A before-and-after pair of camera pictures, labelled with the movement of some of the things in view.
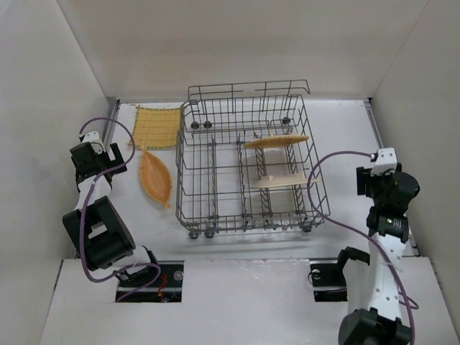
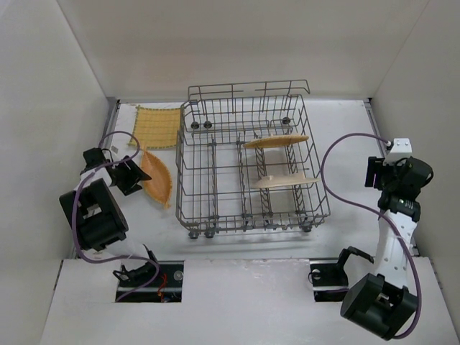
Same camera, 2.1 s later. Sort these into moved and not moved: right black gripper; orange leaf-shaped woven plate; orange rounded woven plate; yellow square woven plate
Moved: right black gripper
Not moved: yellow square woven plate; orange rounded woven plate; orange leaf-shaped woven plate
